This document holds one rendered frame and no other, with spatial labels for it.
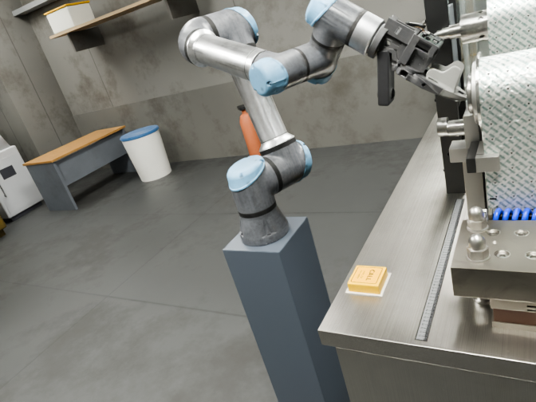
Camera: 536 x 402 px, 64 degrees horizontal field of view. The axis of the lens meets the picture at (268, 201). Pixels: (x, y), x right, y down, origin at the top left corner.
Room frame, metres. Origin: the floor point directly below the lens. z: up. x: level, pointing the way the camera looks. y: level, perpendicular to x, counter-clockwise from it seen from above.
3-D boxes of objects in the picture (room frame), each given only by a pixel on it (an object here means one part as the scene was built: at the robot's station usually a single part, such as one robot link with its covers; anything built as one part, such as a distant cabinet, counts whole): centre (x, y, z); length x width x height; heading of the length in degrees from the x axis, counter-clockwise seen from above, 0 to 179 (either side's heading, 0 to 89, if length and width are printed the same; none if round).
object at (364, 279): (0.79, -0.16, 0.91); 0.07 x 0.07 x 0.02; 54
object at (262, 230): (1.18, 0.04, 0.95); 0.15 x 0.15 x 0.10
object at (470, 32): (1.00, -0.57, 1.34); 0.06 x 0.06 x 0.06; 54
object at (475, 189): (0.83, -0.43, 1.05); 0.06 x 0.05 x 0.31; 54
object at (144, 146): (5.49, 1.30, 0.30); 0.51 x 0.49 x 0.60; 55
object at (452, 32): (1.03, -0.52, 1.34); 0.06 x 0.03 x 0.03; 54
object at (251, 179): (1.18, 0.03, 1.07); 0.13 x 0.12 x 0.14; 119
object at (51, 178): (5.66, 2.15, 0.33); 1.19 x 0.61 x 0.66; 145
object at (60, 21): (5.82, 1.61, 2.06); 0.43 x 0.36 x 0.24; 55
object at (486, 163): (0.72, -0.41, 1.14); 0.04 x 0.02 x 0.03; 54
